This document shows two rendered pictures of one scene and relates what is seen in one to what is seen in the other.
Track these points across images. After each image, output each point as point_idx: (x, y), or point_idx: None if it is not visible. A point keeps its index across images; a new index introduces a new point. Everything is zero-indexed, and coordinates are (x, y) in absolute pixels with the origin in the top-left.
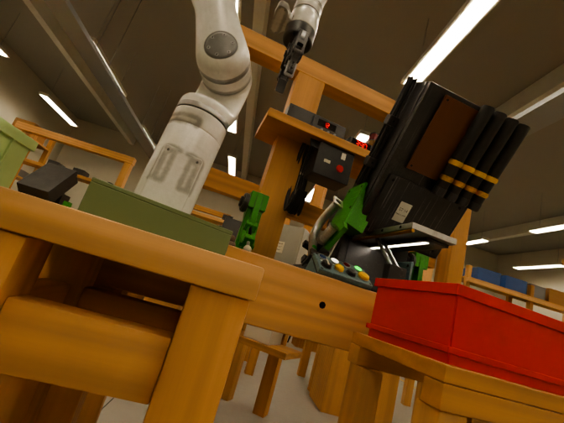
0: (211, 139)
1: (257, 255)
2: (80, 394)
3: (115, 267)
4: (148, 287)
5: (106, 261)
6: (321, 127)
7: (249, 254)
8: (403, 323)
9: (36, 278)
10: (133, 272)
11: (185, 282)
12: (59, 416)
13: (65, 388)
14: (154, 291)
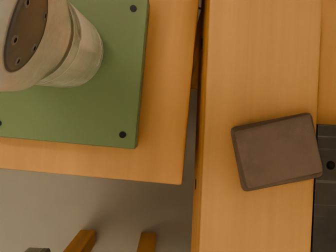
0: None
1: (199, 224)
2: (195, 67)
3: (201, 28)
4: (198, 78)
5: (202, 14)
6: None
7: (199, 210)
8: None
9: None
10: (200, 52)
11: (198, 121)
12: (194, 59)
13: (195, 52)
14: (198, 88)
